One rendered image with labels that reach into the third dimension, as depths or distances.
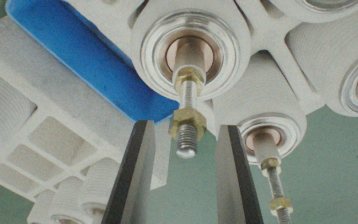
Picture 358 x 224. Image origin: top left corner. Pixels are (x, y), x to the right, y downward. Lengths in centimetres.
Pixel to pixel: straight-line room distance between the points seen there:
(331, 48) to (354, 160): 67
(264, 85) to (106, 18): 17
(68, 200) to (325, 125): 64
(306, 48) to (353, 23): 5
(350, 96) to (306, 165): 57
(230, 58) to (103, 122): 27
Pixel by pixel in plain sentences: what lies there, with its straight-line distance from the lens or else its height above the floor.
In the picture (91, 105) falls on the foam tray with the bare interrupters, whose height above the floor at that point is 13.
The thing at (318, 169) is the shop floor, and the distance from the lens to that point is 83.
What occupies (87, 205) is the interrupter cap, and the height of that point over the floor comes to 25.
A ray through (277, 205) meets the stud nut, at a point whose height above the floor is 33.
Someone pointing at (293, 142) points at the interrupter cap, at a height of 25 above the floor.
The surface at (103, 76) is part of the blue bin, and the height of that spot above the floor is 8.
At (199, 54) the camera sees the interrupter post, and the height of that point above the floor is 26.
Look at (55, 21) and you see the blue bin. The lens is 42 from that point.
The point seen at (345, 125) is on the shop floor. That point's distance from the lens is 69.
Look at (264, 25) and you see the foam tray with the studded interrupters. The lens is 24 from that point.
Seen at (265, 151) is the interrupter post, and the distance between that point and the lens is 21.
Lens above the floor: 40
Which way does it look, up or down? 49 degrees down
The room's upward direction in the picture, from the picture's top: 175 degrees counter-clockwise
